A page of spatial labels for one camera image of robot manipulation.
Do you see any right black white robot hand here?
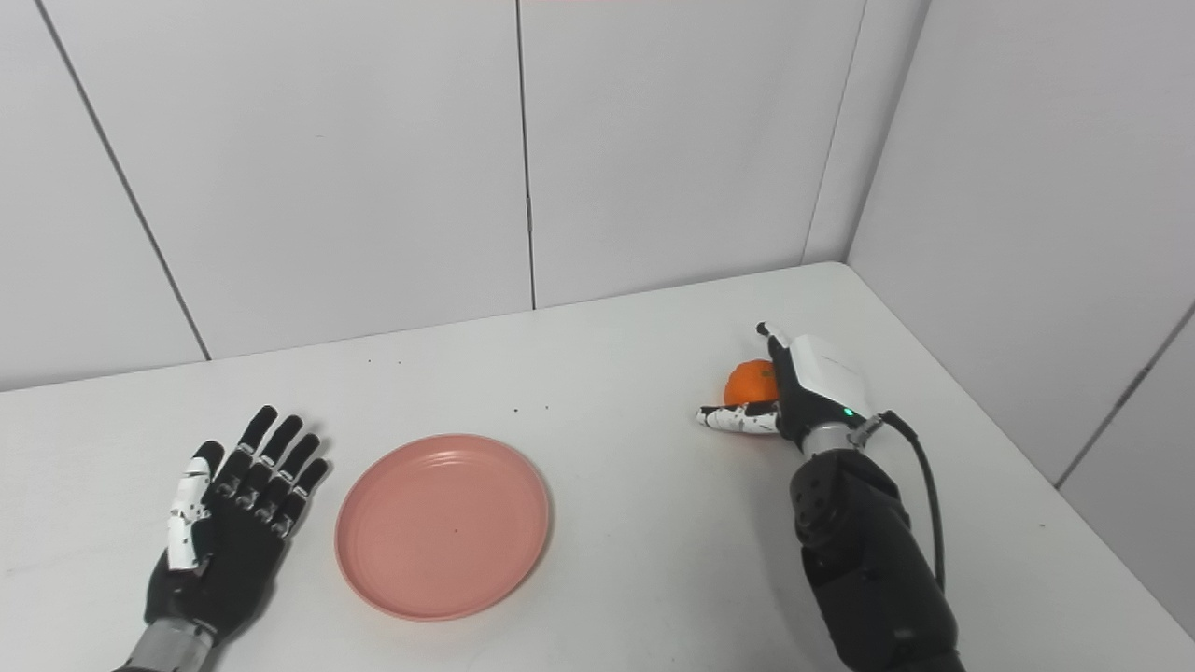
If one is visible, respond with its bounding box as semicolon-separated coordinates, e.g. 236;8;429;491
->
696;322;879;456

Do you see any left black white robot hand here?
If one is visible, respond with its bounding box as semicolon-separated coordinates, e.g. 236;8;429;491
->
143;404;331;647

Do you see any orange fruit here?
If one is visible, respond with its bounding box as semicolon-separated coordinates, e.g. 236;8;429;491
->
724;359;780;408

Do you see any pink round plate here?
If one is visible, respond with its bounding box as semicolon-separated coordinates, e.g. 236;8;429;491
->
334;433;552;623

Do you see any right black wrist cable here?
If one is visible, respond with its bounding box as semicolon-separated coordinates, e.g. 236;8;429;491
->
854;411;949;594

